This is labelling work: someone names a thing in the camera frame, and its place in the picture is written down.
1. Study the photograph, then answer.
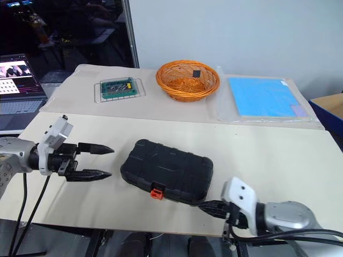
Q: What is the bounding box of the orange wicker basket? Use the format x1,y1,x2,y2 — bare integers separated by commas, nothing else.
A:
155,59,221,103

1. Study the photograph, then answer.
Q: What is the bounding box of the blue cardboard box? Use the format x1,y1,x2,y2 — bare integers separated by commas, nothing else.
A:
308,93,343,140

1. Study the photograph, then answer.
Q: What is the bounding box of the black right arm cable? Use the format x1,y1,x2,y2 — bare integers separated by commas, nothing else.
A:
229,228,343,247

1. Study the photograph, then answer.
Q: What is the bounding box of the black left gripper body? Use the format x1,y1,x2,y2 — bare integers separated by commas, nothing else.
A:
49,143,80,178

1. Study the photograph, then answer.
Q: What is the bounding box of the grey metal pole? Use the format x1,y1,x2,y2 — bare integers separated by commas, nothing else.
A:
121,0,140,69

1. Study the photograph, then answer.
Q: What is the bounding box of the open laptop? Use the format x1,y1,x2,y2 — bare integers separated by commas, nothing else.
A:
0,54,49,132

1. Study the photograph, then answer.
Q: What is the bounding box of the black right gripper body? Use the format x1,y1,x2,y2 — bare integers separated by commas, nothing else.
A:
226,202,249,229

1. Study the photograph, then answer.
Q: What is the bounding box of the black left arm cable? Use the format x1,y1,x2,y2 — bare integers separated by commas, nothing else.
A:
12,173,51,257
9,172,28,257

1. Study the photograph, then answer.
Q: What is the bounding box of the black plastic tool case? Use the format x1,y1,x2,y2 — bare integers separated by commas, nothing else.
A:
120,139,214,206

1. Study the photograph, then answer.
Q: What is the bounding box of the clear plastic sleeve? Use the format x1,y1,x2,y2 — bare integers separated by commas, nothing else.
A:
215,65,323,125

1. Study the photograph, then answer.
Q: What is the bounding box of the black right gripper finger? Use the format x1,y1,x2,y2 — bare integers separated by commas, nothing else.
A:
198,205,229,218
204,200,229,208

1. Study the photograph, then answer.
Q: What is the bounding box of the blue board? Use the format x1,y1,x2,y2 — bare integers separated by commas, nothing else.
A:
227,77,309,119

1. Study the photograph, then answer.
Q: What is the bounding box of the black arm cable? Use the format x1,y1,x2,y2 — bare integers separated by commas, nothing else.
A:
229,228,343,247
9,172,28,257
12,173,51,257

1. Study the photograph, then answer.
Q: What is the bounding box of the black table frame bar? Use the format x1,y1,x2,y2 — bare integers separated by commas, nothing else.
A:
228,239,249,257
85,229,114,257

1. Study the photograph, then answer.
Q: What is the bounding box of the green circuit board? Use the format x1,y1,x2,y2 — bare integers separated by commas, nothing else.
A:
93,78,147,104
99,77,138,101

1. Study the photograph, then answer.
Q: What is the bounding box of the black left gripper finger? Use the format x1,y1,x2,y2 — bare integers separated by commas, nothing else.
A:
65,168,112,183
77,142,115,156

